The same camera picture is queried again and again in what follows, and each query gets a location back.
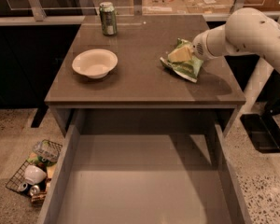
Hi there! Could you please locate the green jalapeno chip bag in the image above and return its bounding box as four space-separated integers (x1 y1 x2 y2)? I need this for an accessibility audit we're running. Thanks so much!
160 38 203 83

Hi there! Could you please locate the black wire basket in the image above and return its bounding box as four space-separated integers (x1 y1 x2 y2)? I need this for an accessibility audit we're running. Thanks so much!
6 140 63 197

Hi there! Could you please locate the green packet in basket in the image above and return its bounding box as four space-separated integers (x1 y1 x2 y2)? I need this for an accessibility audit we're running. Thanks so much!
27 152 54 168

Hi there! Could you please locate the white paper bowl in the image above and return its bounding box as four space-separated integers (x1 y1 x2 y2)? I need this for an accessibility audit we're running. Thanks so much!
72 49 118 79

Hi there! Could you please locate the white ceramic bowl in basket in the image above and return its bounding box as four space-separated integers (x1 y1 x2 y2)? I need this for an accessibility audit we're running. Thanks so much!
24 165 47 185

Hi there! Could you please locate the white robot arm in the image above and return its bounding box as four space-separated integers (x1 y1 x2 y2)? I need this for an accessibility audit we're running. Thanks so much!
162 7 280 82

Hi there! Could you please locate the green soda can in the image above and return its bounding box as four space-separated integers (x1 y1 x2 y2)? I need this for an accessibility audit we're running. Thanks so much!
99 2 117 35

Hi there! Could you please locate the open grey drawer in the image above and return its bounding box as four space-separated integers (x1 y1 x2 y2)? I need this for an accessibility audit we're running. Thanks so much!
37 109 251 224

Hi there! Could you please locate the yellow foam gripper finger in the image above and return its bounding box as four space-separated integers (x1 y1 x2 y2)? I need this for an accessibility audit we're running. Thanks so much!
168 44 193 63

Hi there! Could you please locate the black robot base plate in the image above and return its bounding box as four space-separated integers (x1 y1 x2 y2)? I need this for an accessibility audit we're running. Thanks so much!
240 113 280 153

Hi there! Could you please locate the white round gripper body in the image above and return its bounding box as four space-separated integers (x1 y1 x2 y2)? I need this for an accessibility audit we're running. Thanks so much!
192 31 216 61

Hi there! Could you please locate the silver can in basket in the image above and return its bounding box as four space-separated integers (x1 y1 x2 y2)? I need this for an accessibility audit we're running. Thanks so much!
17 182 29 192
29 185 40 196

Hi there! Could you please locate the clear plastic container in basket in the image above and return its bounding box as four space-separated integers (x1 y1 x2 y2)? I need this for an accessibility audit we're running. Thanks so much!
33 140 60 162

